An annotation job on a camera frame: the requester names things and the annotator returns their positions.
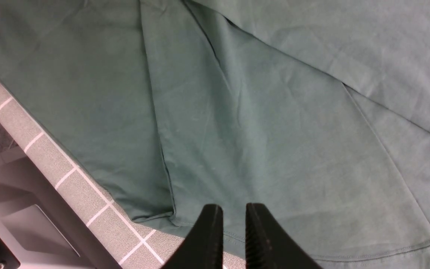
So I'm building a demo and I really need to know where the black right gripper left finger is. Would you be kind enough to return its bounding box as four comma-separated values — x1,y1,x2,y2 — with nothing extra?
162,204,224,269

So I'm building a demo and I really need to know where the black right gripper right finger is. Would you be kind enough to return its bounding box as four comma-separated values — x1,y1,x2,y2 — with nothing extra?
245,203,321,269

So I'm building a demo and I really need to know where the green long-sleeved shirt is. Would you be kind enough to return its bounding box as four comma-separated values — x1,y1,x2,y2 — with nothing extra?
0,0,430,269

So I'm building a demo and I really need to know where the grey checkered tablecloth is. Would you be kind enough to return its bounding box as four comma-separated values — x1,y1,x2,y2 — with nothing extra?
0,67,245,269

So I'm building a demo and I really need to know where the grey metal table frame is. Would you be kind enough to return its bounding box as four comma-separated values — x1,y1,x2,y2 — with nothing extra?
0,0,122,269

